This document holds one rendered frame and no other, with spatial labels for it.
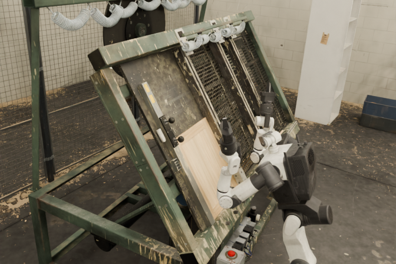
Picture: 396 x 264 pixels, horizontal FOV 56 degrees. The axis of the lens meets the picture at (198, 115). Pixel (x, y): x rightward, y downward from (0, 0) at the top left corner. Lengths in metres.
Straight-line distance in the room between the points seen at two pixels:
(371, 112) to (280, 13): 2.68
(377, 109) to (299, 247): 4.30
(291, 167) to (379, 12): 5.41
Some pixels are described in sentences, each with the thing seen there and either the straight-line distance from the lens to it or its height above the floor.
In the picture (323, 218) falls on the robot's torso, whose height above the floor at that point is 1.03.
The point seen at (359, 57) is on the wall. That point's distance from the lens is 7.46.
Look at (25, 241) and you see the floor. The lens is 3.83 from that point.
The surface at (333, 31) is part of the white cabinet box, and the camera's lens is 6.04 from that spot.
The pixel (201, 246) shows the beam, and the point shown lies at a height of 0.89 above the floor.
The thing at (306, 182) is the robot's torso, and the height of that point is 1.25.
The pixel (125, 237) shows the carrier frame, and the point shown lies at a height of 0.79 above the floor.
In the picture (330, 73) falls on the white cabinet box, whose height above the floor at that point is 0.86.
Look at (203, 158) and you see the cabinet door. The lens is 2.45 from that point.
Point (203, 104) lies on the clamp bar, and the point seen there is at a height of 1.46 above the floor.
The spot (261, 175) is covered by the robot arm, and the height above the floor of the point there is 1.32.
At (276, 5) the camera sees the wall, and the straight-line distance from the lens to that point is 7.82.
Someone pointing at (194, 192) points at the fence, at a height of 1.09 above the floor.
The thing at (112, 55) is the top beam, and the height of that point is 1.90.
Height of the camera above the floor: 2.37
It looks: 23 degrees down
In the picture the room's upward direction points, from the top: 3 degrees clockwise
